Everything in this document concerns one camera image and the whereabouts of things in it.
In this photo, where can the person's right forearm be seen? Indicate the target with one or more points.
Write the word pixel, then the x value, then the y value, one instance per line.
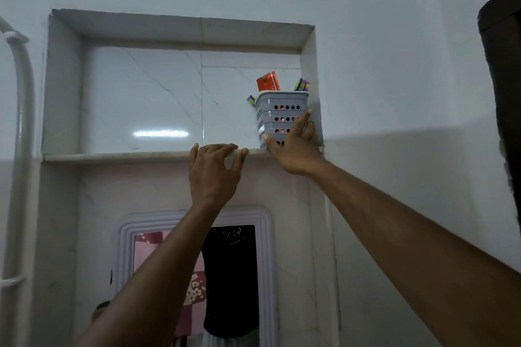
pixel 407 253

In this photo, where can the dark wooden door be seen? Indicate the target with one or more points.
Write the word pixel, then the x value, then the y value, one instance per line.
pixel 504 94

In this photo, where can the person's right hand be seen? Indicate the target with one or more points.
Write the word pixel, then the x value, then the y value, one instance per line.
pixel 299 153

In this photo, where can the purple and green tube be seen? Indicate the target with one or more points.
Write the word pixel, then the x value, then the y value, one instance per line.
pixel 302 85

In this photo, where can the white wall pipe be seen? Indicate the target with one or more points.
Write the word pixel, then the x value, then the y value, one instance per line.
pixel 22 155

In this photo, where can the white framed mirror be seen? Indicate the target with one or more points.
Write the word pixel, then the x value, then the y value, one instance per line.
pixel 268 277

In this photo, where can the grey perforated plastic basket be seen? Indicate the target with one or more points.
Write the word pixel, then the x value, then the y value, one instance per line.
pixel 279 115

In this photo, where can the red cardboard box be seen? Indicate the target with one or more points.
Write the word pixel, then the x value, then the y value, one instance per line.
pixel 268 82

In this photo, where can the person's right middle finger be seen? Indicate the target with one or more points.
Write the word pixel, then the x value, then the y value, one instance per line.
pixel 311 131

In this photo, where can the person's left little finger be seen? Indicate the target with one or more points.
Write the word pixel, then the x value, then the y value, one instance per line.
pixel 193 155

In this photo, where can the person's right thumb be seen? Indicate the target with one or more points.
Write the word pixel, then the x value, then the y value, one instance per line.
pixel 273 142

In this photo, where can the marble niche shelf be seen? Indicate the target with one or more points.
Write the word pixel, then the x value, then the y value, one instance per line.
pixel 122 157

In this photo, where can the person's left hand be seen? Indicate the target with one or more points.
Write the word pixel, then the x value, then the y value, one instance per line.
pixel 211 180

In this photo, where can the person's left thumb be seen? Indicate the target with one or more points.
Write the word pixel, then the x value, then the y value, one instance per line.
pixel 239 163

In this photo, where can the person's left forearm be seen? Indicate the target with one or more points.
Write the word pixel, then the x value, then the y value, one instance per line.
pixel 163 277

